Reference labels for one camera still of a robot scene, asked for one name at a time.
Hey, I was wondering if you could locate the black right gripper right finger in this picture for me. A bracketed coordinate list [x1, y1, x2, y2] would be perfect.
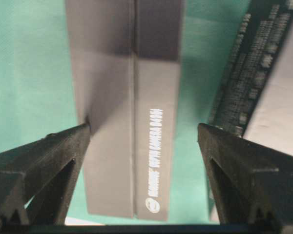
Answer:
[198, 123, 293, 226]

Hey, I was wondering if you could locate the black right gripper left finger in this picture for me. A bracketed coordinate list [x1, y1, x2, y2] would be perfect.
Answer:
[0, 124, 90, 226]

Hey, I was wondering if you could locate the black RealSense D435i box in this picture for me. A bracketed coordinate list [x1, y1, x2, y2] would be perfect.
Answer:
[65, 0, 184, 221]

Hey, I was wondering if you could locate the black RealSense D415 box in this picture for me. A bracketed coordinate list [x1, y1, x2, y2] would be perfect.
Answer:
[206, 0, 293, 217]

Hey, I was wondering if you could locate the green table cloth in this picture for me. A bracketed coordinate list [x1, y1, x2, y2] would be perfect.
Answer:
[0, 0, 249, 224]

